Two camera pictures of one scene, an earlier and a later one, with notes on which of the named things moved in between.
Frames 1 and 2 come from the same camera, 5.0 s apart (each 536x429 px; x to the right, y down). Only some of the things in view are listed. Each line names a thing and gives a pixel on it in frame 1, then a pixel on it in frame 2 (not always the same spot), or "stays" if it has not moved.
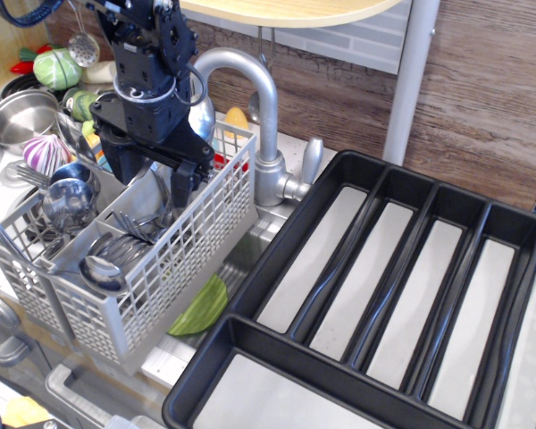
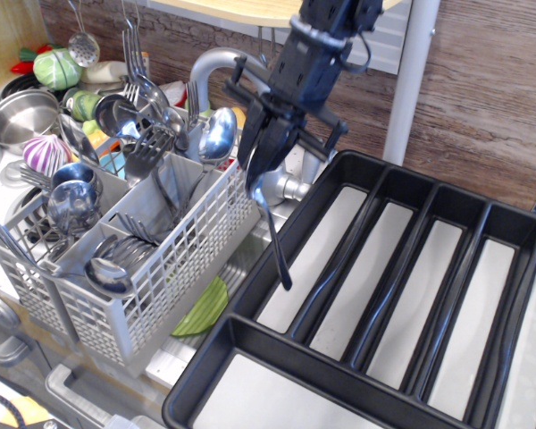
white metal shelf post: (417, 52) stays
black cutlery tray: (392, 300) stays
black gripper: (151, 113) to (307, 71)
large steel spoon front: (102, 273) stays
